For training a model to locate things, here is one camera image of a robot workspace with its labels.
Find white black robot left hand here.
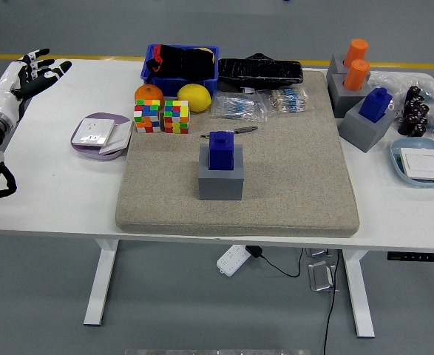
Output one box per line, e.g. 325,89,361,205
0,47,73,124

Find blue square seal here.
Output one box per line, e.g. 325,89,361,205
359,87,393,124
208,130,235,171

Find grey seal holder block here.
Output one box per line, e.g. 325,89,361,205
327,73,373,119
338,99,397,153
326,54,371,81
197,143,244,201

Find purple tray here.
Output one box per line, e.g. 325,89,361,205
70,112,134,161

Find orange fruit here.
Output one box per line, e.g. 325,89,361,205
134,84,165,105

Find multicoloured puzzle cube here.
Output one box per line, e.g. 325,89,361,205
163,99,191,135
134,98,163,134

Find blue plastic bin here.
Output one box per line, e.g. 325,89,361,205
140,44,220,98

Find black cloth with red trim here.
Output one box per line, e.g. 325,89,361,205
145,44,216,81

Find yellow lemon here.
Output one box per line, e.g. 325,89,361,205
177,84,213,113

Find yellow fruit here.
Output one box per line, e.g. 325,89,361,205
197,47,216,64

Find white table leg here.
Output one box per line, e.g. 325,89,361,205
342,250,376,338
83,239,120,326

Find bag of blue resistors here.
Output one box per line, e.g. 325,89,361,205
209,91,268,124

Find small metal pliers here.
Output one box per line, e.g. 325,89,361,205
200,126,259,140

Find black wrapped bag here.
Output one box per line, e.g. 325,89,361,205
217,53,305,93

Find white power strip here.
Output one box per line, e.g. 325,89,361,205
216,243,251,277

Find bag of tan resistors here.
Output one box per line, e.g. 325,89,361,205
260,88,315,115

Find grey-brown mat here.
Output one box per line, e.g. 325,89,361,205
115,70,361,238

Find clear plastic bag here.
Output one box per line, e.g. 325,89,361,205
370,70,434,123

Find light blue tray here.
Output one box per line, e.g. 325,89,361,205
390,138,434,189

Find black table control panel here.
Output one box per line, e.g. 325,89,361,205
387,251,434,262

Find white wall socket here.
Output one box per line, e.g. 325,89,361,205
71,118,116,147

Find white switch panel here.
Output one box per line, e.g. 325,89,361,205
399,146,434,182
98,121,134,155

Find black plug cord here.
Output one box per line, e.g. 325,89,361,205
259,246,305,278

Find silver metal bracket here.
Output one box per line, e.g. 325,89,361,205
305,247,334,258
308,260,339,293

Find black cable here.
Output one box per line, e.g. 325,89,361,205
322,250,342,355

